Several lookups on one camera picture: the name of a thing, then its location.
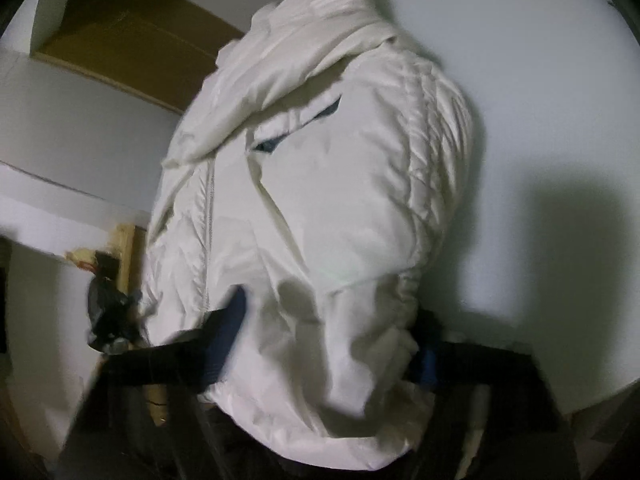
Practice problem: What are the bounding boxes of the brown wooden door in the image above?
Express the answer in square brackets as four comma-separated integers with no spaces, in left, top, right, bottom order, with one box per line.
[35,0,242,113]

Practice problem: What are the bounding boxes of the white puffer jacket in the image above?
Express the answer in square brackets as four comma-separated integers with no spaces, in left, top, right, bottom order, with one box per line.
[139,0,473,471]

